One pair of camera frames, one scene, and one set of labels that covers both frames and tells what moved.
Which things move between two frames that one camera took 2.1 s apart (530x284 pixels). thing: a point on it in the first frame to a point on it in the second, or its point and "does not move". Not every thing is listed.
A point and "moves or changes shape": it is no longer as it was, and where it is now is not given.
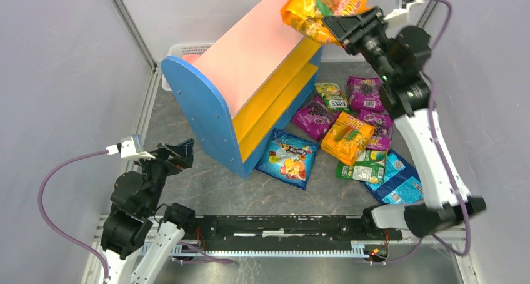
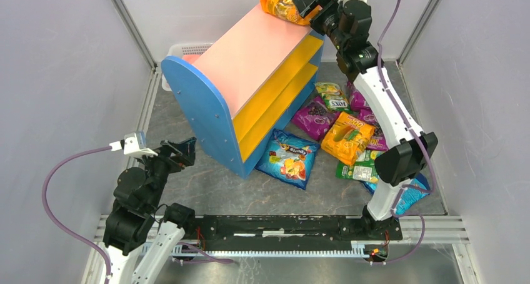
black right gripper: (355, 31) to (322, 7)
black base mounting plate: (289, 229) does not move
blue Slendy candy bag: (288, 159) does not move
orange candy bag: (345, 137) does not move
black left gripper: (166, 158) does not move
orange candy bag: (306, 6) moves or changes shape
